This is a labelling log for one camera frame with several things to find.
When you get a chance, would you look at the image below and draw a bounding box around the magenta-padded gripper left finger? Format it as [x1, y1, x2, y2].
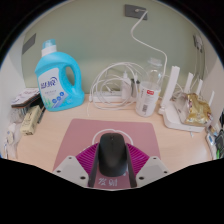
[52, 142, 100, 189]

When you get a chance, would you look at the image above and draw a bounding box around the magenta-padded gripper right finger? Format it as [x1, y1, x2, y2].
[125, 142, 171, 189]

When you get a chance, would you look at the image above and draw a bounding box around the black computer mouse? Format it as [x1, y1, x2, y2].
[97, 132, 130, 178]

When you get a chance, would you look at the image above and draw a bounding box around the pink mouse pad with drawing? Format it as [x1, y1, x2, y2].
[52, 118, 162, 191]

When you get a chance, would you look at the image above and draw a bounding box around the white router with antennas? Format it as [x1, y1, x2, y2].
[157, 65, 218, 133]

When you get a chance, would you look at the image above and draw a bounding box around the clear plastic bottle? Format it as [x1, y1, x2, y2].
[134, 57, 164, 118]

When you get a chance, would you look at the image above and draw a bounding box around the gold foil bag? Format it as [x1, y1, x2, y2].
[181, 92, 214, 128]

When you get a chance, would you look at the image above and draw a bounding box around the white power strip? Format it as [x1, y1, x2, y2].
[90, 90, 141, 104]

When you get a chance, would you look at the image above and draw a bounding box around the dark flat book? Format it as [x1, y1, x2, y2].
[10, 87, 45, 110]

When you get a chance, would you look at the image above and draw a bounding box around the white plug adapter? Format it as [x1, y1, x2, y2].
[120, 71, 133, 100]

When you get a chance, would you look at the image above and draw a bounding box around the blue detergent bottle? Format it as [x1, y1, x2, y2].
[34, 38, 86, 112]

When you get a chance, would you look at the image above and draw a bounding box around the white coiled cable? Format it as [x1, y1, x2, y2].
[87, 61, 149, 116]

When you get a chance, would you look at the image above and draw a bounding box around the white cable from socket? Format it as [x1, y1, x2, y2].
[130, 9, 169, 88]

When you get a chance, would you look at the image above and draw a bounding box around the grey wall plate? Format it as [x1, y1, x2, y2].
[21, 32, 37, 56]

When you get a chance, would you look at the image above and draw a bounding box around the white wall charger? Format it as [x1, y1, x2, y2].
[193, 33, 205, 54]

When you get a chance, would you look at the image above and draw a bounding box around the dark wall socket plate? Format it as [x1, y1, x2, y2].
[124, 3, 149, 21]

